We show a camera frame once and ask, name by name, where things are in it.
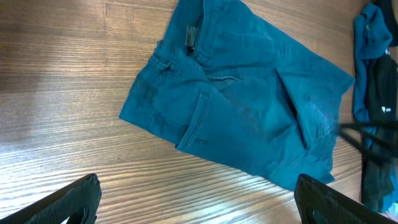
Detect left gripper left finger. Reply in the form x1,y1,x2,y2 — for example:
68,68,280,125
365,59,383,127
1,174,102,224

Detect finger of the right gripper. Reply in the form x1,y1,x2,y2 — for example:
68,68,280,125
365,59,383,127
337,121,397,164

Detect blue garment in pile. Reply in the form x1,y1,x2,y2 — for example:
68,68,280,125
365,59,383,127
353,1,397,212

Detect blue denim shorts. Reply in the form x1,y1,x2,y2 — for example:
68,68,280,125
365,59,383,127
119,0,354,190

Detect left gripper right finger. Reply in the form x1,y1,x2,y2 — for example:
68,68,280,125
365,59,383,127
294,174,396,224

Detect black garment with logo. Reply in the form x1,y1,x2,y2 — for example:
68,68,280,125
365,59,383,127
360,0,398,212

